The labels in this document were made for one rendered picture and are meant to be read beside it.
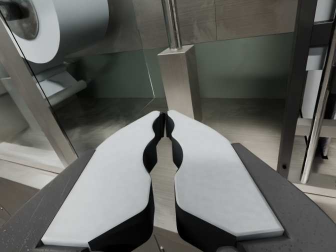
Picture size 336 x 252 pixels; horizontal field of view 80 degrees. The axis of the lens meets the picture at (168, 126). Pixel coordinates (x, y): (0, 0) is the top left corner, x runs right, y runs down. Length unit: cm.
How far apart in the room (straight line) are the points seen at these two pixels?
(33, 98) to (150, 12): 56
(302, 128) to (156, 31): 68
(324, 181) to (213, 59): 56
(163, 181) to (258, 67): 56
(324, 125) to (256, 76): 47
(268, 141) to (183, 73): 32
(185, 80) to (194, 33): 28
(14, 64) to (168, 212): 47
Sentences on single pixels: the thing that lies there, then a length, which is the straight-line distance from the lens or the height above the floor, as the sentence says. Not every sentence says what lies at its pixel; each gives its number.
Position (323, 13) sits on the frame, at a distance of 40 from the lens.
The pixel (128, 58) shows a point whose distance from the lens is 87.
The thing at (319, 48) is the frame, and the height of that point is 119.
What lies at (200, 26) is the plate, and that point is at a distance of 85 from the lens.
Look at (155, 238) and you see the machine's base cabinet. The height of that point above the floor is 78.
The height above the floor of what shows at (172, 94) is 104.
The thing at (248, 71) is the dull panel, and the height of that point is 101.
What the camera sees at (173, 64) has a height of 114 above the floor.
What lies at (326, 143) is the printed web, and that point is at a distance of 62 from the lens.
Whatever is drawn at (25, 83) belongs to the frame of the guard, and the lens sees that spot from 57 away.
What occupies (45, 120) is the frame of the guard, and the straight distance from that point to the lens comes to 59.
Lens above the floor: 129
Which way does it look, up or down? 31 degrees down
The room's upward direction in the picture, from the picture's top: 12 degrees counter-clockwise
